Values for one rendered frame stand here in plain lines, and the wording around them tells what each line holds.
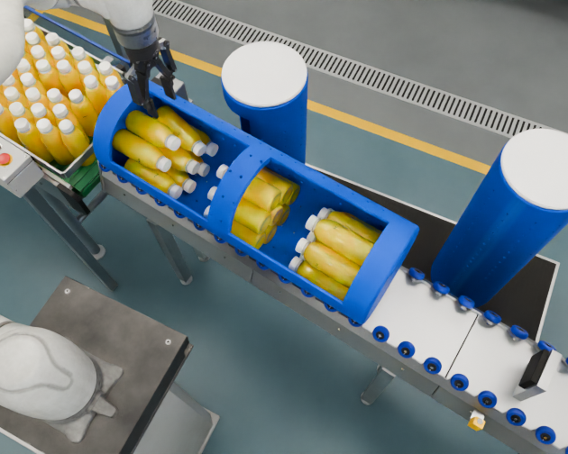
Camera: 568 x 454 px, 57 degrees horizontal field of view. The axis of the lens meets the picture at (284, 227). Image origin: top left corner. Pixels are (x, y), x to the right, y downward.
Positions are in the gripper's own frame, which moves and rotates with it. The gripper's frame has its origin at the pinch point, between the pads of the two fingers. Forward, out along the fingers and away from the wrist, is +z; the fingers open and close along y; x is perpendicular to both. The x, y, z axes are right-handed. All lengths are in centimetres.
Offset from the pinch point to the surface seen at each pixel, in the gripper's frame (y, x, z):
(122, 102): -2.1, 13.7, 8.7
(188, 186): -5.0, -6.5, 30.3
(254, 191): -2.2, -29.2, 14.7
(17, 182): -32, 33, 26
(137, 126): -2.2, 11.3, 17.5
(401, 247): 1, -68, 7
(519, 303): 59, -118, 115
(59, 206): -22, 58, 83
